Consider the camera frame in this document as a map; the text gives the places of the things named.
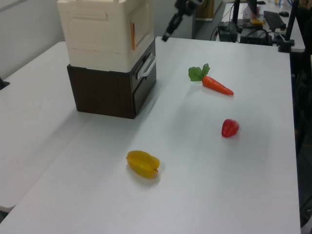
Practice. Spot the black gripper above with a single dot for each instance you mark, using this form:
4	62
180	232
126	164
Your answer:
189	6

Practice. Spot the cream cabinet door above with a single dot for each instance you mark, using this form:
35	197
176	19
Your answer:
142	26

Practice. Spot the wooden side cabinet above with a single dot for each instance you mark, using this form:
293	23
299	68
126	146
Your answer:
204	8

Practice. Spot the cream plastic cabinet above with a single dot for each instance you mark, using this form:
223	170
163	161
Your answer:
97	36

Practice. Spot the black stand pole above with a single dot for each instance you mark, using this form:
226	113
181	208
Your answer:
236	12

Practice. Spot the orange toy carrot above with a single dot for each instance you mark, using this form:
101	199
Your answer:
215	85

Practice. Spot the black flat electronics box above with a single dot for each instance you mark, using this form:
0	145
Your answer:
256	37

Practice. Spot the yellow object on desk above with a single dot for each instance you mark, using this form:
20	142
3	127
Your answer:
257	22

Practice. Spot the dark brown drawer unit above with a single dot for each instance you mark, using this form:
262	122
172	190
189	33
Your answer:
102	95

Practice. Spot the black keyboard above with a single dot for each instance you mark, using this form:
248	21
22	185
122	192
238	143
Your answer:
274	20

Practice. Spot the red toy strawberry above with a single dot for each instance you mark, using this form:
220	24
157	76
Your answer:
229	128

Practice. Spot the yellow toy starfruit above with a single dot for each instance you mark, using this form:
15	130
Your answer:
142	163

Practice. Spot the black clamp foot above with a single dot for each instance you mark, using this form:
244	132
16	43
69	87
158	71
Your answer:
3	84

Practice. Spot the black camera stand with clamp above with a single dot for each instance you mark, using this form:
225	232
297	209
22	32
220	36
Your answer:
288	31

